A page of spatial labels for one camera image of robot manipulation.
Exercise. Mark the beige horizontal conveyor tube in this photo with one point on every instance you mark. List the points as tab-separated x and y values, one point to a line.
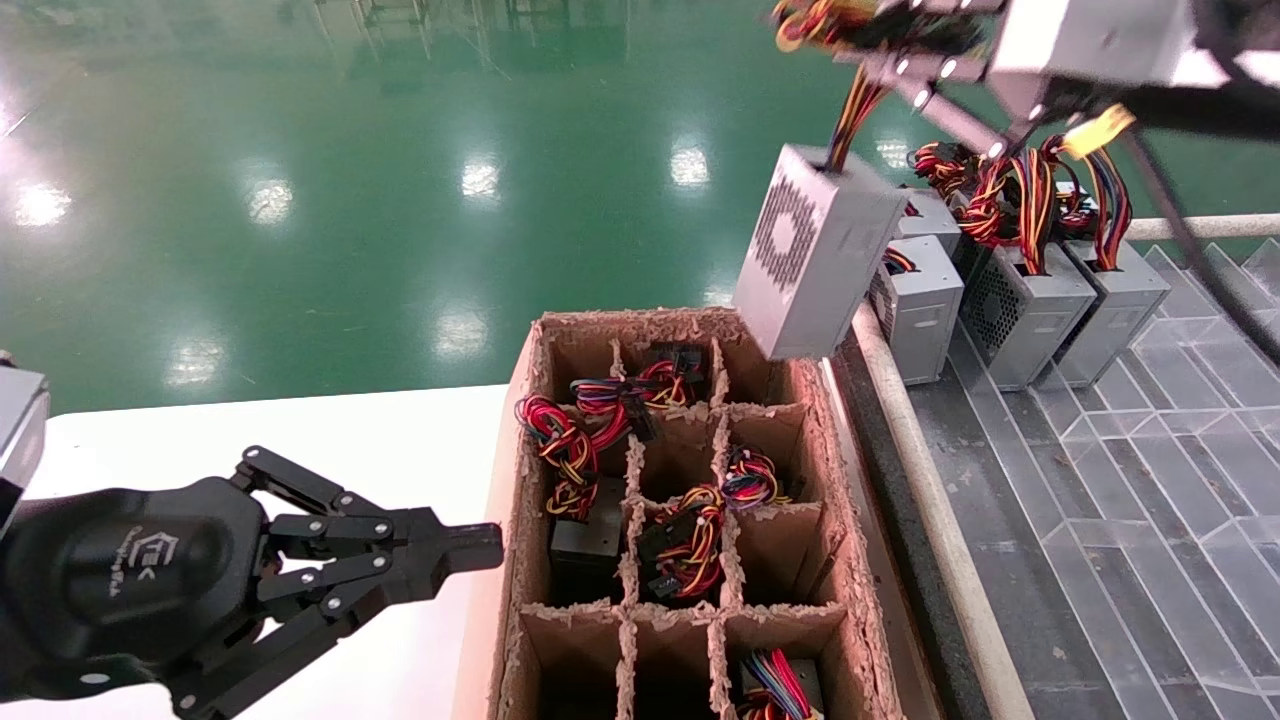
1230	227

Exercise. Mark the black conveyor side rail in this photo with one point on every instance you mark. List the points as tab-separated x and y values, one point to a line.
900	520

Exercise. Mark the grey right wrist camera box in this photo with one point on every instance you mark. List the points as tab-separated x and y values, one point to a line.
1100	40

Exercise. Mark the brown cardboard divider box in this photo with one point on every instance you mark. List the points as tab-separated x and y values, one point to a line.
770	545

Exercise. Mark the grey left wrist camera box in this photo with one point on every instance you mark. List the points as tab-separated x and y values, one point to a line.
18	430

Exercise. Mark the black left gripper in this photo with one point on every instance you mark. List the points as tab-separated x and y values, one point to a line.
130	570

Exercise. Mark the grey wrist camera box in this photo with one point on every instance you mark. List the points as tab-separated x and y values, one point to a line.
18	430
1100	40

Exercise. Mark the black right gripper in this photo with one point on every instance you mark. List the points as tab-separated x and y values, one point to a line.
1250	60

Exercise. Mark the beige conveyor side tube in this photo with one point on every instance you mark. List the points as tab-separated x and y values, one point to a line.
940	520

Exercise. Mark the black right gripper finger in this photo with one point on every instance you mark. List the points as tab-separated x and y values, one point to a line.
940	7
950	105

